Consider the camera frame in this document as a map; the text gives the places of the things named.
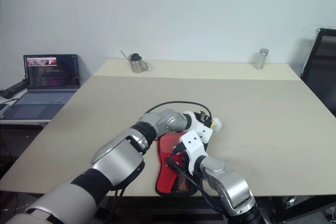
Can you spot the white ball with yellow print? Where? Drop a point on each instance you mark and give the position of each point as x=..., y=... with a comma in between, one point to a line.
x=218, y=124

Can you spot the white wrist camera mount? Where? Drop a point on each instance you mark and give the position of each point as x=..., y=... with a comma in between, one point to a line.
x=203, y=131
x=193, y=142

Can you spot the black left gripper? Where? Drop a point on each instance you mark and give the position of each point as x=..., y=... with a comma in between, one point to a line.
x=203, y=118

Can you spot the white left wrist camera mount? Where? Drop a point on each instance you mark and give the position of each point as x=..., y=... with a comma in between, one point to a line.
x=203, y=131

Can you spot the black office chair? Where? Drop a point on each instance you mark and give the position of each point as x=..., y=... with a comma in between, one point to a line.
x=320, y=82

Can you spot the red fabric pouch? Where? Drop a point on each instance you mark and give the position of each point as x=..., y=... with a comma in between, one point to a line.
x=165, y=171

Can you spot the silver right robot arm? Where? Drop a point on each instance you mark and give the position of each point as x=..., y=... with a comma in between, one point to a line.
x=231, y=182

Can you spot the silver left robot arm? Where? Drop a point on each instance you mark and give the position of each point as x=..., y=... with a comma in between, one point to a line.
x=118, y=155

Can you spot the thin metal stick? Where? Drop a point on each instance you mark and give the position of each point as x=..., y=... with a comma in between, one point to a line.
x=124, y=54

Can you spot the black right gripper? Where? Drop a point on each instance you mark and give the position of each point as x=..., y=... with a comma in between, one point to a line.
x=184, y=162

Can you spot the black object in cup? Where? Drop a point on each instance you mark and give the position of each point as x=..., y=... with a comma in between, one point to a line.
x=135, y=56

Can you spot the long black device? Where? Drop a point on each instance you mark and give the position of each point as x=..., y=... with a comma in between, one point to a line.
x=13, y=89

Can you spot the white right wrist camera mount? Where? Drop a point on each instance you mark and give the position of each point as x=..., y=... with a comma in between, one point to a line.
x=193, y=142

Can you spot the glass jar with metal lid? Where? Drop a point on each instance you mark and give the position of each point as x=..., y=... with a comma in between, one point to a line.
x=260, y=61

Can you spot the open grey laptop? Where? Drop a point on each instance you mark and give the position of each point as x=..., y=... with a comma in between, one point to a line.
x=42, y=100

